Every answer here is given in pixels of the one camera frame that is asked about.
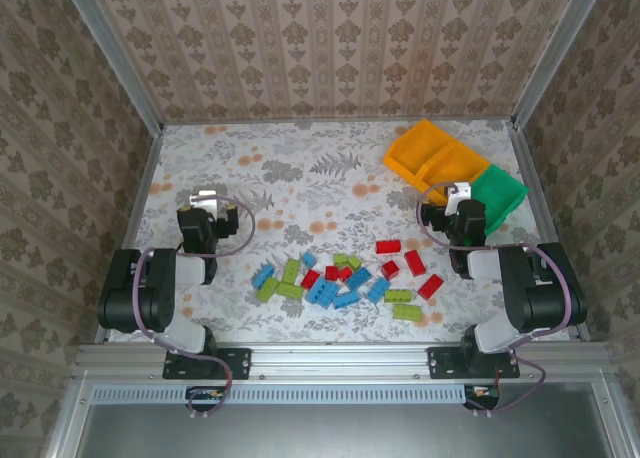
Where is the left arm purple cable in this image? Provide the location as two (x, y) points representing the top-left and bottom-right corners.
(130, 195), (257, 420)

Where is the aluminium frame post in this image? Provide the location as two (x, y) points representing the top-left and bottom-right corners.
(510, 0), (611, 129)
(58, 0), (166, 132)

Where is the aluminium table side rail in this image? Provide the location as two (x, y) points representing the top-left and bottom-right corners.
(508, 122), (592, 340)
(93, 125), (166, 344)

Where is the green plastic bin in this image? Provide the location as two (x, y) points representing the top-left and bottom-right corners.
(471, 163), (530, 237)

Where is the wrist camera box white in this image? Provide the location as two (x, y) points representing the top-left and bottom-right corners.
(446, 181), (473, 210)
(189, 190), (221, 218)

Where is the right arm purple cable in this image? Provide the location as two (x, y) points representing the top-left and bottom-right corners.
(417, 180), (574, 420)

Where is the floral patterned table cloth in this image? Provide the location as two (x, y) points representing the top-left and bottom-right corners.
(107, 119), (584, 343)

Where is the grey sheet metal panel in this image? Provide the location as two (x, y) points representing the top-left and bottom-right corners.
(74, 402), (616, 458)

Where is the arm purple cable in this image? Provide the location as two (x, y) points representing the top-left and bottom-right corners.
(130, 195), (257, 420)
(417, 180), (574, 420)

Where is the wide aluminium extrusion beam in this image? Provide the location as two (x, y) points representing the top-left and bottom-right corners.
(74, 342), (615, 380)

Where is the yellow plastic bin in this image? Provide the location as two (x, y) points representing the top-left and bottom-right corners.
(383, 118), (454, 185)
(414, 141), (492, 207)

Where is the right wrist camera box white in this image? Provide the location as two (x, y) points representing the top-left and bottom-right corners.
(446, 181), (473, 210)

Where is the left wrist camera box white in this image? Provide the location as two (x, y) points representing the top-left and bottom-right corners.
(189, 190), (221, 218)

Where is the slotted grey cable duct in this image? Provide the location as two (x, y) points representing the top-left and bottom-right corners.
(91, 383), (469, 406)

